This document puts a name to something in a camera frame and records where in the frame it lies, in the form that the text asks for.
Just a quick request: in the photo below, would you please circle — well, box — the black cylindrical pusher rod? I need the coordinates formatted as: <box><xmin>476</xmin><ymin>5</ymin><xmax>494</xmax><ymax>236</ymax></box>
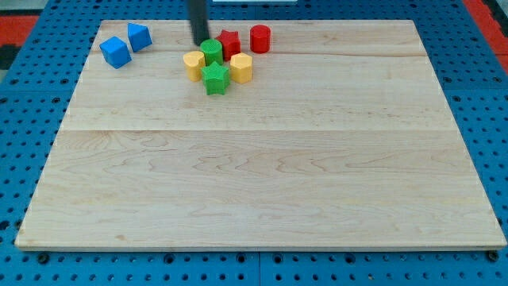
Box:
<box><xmin>187</xmin><ymin>0</ymin><xmax>210</xmax><ymax>46</ymax></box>

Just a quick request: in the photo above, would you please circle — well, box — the red star block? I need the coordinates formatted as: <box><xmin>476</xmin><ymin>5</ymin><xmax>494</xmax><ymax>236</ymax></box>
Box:
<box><xmin>216</xmin><ymin>29</ymin><xmax>241</xmax><ymax>61</ymax></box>

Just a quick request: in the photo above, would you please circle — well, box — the green star block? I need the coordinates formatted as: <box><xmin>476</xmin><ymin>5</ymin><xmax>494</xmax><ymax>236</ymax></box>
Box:
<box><xmin>201</xmin><ymin>61</ymin><xmax>230</xmax><ymax>95</ymax></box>

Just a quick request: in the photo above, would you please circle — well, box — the green cylinder block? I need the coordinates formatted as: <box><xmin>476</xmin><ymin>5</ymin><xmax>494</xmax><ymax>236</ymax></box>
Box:
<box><xmin>200</xmin><ymin>38</ymin><xmax>223</xmax><ymax>66</ymax></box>

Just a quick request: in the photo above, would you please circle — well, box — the yellow heart block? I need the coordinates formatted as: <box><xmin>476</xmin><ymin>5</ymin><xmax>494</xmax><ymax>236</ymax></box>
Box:
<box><xmin>183</xmin><ymin>51</ymin><xmax>206</xmax><ymax>82</ymax></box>

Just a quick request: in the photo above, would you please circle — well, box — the blue triangular prism block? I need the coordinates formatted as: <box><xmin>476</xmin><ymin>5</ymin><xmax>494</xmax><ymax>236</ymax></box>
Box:
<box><xmin>127</xmin><ymin>23</ymin><xmax>152</xmax><ymax>52</ymax></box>

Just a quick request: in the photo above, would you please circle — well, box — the red cylinder block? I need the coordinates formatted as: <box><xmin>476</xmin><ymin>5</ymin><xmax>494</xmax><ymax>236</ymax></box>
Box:
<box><xmin>250</xmin><ymin>25</ymin><xmax>271</xmax><ymax>53</ymax></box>

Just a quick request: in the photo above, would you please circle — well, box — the yellow hexagon block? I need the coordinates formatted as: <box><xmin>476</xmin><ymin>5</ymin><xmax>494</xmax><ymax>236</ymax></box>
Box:
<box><xmin>229</xmin><ymin>52</ymin><xmax>252</xmax><ymax>83</ymax></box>

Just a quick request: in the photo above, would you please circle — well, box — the blue cube block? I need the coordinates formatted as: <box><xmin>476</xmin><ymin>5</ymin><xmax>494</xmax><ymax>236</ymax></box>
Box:
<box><xmin>99</xmin><ymin>37</ymin><xmax>132</xmax><ymax>69</ymax></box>

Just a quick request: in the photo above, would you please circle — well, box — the light wooden board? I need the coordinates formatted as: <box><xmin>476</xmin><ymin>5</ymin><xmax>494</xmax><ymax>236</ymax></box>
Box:
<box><xmin>15</xmin><ymin>20</ymin><xmax>506</xmax><ymax>252</ymax></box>

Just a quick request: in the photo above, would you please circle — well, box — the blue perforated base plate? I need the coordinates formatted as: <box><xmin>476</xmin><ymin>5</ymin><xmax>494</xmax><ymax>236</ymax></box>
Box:
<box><xmin>1</xmin><ymin>1</ymin><xmax>507</xmax><ymax>285</ymax></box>

